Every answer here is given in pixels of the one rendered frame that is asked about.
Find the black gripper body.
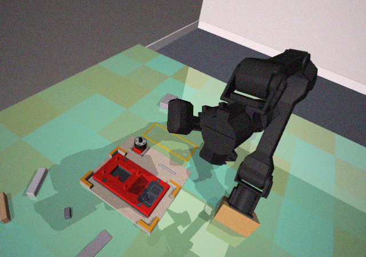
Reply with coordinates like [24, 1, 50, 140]
[167, 98, 228, 135]

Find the black wheel with grey hub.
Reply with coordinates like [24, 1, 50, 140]
[134, 136, 146, 149]

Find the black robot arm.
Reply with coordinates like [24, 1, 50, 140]
[199, 49, 318, 219]

